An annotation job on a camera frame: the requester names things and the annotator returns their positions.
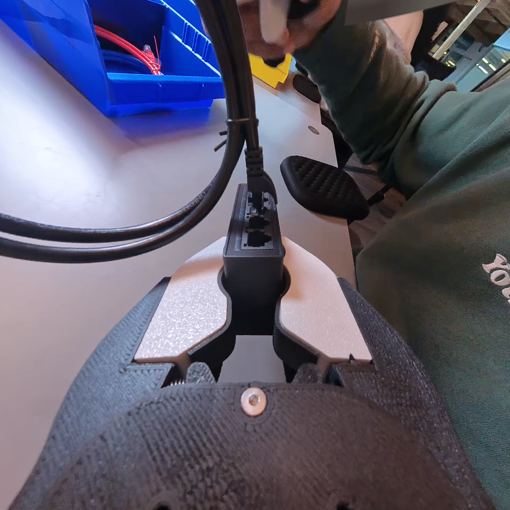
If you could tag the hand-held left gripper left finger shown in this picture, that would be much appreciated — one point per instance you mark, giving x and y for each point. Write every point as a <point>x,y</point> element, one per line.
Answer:
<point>187,310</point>

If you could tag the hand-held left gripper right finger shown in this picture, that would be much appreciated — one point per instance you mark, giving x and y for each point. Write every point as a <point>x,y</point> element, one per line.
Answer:
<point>318,310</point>

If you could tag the yellow storage bin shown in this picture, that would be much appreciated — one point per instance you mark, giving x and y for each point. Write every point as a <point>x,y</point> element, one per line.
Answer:
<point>271,75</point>

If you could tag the black ethernet switch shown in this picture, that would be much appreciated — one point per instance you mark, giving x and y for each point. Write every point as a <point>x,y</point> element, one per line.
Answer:
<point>253,287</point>

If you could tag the blue storage bin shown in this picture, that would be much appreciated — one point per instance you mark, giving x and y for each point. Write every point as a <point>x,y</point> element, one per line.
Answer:
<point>139,95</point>

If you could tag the person's right forearm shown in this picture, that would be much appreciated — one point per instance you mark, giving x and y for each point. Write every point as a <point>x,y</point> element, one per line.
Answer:
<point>358,99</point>

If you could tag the person's right hand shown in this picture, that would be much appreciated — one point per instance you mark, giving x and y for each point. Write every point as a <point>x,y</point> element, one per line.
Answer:
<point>255,40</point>

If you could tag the black office chair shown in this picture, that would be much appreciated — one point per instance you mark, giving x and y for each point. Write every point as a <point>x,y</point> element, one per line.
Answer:
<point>306,87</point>

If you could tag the person's green sweatshirt torso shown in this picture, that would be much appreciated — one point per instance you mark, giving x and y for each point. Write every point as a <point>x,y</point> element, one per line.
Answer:
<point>438,318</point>

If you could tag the black chair armrest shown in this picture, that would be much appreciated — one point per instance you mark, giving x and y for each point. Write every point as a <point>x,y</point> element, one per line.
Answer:
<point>322,187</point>

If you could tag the person's beige trouser leg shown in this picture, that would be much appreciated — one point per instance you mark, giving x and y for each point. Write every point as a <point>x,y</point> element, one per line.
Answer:
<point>402,36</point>

